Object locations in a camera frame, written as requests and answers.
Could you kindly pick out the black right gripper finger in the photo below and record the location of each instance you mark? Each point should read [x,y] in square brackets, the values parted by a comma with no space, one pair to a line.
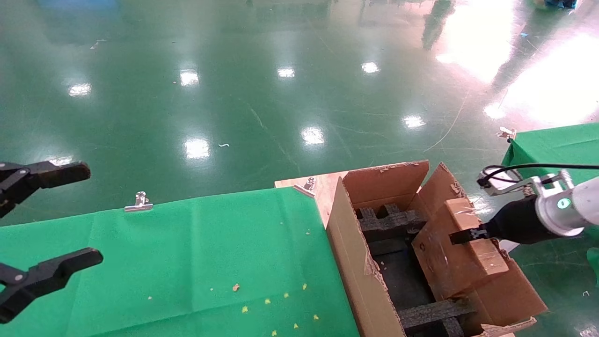
[470,235]

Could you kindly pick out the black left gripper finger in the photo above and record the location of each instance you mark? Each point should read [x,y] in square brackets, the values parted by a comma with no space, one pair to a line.
[61,269]
[56,173]

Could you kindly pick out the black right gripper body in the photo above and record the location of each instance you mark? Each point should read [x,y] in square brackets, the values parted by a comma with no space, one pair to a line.
[517,222]

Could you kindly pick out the small taped cardboard box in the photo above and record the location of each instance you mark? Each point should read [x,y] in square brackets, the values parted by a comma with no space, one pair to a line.
[449,267]

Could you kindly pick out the large open cardboard carton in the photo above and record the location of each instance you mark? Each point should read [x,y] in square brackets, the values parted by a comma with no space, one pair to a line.
[355,262]

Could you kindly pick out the white metal strut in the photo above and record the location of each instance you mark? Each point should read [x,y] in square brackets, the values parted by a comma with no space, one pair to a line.
[507,245]

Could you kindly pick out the black foam bottom pad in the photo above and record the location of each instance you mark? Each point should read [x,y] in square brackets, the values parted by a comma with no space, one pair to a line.
[402,281]

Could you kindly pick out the silver binder clip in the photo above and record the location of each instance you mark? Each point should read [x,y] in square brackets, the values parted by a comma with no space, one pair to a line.
[507,134]
[138,203]
[306,186]

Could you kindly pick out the green table cloth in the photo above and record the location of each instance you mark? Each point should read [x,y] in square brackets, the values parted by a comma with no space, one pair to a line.
[557,142]
[164,257]

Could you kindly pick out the light green fabric piece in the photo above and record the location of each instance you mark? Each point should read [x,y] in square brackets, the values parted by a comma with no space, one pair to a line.
[594,267]

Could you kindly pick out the blue object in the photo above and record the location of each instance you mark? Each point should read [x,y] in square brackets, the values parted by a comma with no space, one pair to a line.
[561,3]

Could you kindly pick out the silver camera mounting bracket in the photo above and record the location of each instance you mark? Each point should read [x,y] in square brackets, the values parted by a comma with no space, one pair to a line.
[507,187]

